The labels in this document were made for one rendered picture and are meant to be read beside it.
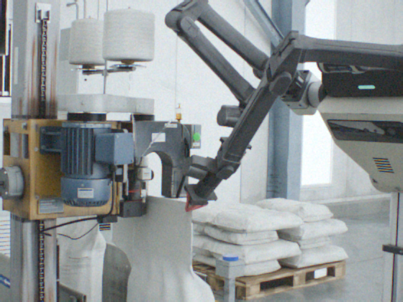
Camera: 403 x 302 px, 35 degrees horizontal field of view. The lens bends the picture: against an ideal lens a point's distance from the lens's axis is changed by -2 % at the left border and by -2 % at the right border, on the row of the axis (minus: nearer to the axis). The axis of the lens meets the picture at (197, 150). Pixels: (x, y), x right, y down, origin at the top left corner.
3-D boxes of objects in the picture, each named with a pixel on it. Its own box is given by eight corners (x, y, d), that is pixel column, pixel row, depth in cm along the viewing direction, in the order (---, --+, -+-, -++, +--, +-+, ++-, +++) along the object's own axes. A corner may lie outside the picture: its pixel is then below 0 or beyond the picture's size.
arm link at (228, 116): (265, 98, 212) (250, 92, 219) (235, 93, 206) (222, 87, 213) (255, 134, 214) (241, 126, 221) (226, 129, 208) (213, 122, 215)
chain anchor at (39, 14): (53, 22, 204) (53, 3, 204) (38, 21, 201) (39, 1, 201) (49, 24, 207) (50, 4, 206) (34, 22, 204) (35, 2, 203)
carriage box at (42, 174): (120, 213, 220) (122, 120, 218) (26, 221, 199) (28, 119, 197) (85, 204, 239) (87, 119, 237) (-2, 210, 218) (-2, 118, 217)
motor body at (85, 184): (119, 206, 197) (121, 123, 195) (74, 209, 187) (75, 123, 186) (95, 200, 208) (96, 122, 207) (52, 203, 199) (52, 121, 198)
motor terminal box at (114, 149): (134, 171, 195) (135, 132, 195) (115, 174, 186) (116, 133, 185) (111, 169, 199) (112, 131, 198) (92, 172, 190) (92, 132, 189)
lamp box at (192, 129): (201, 149, 240) (201, 124, 239) (191, 149, 237) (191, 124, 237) (188, 147, 246) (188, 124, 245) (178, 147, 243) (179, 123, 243)
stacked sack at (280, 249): (304, 258, 522) (305, 240, 521) (244, 269, 479) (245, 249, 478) (266, 249, 554) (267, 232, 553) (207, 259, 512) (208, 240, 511)
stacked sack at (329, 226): (352, 236, 558) (352, 218, 557) (297, 244, 517) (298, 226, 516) (314, 228, 593) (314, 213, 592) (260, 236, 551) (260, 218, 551)
